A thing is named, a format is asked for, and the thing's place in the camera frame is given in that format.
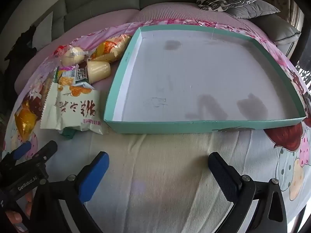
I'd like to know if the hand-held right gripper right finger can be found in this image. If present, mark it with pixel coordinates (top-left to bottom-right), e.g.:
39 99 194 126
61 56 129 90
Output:
208 152 288 233

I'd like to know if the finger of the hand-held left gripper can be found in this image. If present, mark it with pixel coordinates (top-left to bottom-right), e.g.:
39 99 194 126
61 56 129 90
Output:
15 140 58 169
0 141 32 168

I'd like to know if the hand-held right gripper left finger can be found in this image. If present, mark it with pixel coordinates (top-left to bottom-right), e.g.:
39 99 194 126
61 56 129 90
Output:
30 152 110 233

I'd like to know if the large white snack packet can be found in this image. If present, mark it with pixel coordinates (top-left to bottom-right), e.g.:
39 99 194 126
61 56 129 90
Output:
40 81 108 135

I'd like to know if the yellow jelly cup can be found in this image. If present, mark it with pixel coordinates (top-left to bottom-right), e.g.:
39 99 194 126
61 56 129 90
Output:
86 60 112 82

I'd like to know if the round cake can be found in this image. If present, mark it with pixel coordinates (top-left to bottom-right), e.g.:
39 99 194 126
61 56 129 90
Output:
59 46 91 66

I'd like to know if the teal cardboard box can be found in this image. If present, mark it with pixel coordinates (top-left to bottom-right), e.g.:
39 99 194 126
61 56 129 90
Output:
103 26 307 134

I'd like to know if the orange yellow snack packet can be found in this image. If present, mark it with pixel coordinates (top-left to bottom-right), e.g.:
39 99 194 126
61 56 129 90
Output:
89 34 133 62

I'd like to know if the person's left hand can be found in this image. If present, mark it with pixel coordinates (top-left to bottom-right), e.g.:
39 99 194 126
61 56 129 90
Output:
3 190 36 226

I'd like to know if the pink printed blanket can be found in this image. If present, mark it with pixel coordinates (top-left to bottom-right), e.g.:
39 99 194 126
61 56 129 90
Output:
2 17 311 233

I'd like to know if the black cloth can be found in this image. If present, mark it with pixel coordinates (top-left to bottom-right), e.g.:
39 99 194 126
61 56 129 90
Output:
3 25 37 78

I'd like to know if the pink bed mattress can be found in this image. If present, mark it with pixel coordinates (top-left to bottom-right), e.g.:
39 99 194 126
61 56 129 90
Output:
13 1 268 93

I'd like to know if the grey pillow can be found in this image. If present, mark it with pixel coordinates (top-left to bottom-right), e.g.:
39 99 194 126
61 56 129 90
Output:
225 0 280 20

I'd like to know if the patterned curtain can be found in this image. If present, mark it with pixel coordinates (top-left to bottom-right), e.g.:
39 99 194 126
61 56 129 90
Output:
274 0 305 30

